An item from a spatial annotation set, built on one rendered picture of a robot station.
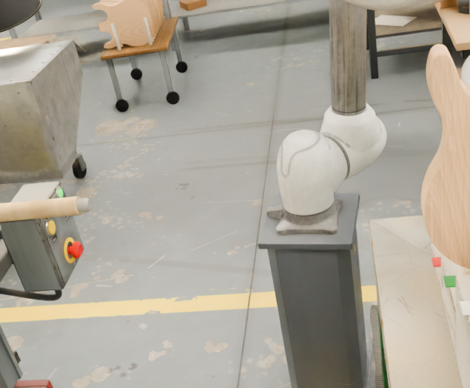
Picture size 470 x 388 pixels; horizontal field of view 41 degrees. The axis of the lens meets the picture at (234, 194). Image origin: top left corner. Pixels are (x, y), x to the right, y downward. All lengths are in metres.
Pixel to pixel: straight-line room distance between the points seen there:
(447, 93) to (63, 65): 0.55
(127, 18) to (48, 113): 3.99
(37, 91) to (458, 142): 0.60
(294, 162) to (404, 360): 0.79
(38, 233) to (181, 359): 1.28
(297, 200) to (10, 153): 1.08
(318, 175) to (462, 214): 0.79
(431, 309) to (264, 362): 1.32
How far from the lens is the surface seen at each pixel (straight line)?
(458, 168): 1.03
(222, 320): 2.71
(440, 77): 0.96
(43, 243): 1.45
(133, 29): 4.87
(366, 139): 1.91
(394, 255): 1.39
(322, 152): 1.80
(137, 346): 2.71
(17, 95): 0.87
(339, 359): 2.15
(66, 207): 1.11
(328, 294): 1.96
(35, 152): 0.90
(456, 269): 1.20
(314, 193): 1.82
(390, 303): 1.27
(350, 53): 1.81
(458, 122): 0.99
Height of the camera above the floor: 1.76
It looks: 30 degrees down
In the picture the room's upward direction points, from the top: 11 degrees counter-clockwise
